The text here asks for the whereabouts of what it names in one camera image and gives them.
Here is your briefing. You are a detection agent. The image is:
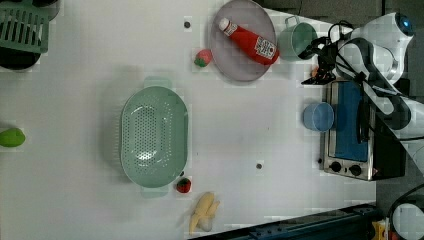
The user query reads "yellow red clamp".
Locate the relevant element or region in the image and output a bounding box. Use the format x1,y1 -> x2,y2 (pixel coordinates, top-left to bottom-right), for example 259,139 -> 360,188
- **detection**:
371,220 -> 396,240

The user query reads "orange slice toy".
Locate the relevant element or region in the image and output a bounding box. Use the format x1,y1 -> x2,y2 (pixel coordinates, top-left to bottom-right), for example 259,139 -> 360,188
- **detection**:
311,66 -> 319,77

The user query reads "grey plate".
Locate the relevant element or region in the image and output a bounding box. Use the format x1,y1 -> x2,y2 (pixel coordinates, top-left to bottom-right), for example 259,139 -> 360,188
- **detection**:
209,0 -> 277,81

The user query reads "blue metal frame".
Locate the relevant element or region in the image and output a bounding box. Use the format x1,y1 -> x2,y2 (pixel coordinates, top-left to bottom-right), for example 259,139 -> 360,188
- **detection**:
191,204 -> 382,240

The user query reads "black round object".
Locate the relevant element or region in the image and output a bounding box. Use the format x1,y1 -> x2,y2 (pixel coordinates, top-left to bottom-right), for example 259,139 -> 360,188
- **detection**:
0,47 -> 40,70

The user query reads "red toy strawberry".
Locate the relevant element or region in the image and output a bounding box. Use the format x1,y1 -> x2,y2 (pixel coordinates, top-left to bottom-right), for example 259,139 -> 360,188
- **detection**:
176,178 -> 192,193

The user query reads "blue cup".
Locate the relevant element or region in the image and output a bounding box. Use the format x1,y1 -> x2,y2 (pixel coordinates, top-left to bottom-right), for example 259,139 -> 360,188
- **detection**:
303,102 -> 334,132

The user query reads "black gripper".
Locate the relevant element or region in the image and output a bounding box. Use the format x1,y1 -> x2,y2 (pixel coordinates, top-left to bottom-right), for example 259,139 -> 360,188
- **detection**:
298,37 -> 337,85

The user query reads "yellow toy banana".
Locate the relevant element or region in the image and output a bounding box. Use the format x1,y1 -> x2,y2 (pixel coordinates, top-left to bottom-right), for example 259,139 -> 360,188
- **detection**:
189,192 -> 220,235

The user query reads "silver toaster oven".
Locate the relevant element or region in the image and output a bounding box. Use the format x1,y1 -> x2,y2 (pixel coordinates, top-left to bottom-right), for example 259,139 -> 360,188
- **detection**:
323,81 -> 407,181

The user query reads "red ketchup bottle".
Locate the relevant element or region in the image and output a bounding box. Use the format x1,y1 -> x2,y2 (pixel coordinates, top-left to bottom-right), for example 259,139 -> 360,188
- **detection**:
218,18 -> 280,66

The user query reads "green dish rack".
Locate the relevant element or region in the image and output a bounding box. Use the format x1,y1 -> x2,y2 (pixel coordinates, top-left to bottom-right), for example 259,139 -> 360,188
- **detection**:
1,0 -> 63,54

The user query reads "black cable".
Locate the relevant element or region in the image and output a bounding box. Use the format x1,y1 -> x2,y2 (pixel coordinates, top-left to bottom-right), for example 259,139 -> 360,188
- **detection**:
327,20 -> 354,44

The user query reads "pink toy strawberry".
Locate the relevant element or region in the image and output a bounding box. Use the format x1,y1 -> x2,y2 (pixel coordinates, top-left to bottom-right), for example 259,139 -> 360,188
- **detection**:
194,49 -> 213,67

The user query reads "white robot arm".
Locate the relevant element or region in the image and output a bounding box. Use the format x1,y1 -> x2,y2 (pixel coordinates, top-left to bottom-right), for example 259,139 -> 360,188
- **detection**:
301,12 -> 423,169

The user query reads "green mug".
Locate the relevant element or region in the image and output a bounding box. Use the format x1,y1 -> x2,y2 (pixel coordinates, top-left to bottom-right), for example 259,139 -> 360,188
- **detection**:
278,16 -> 318,61

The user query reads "green colander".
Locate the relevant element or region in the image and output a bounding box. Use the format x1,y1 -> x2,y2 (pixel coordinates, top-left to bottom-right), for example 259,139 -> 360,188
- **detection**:
119,76 -> 189,198

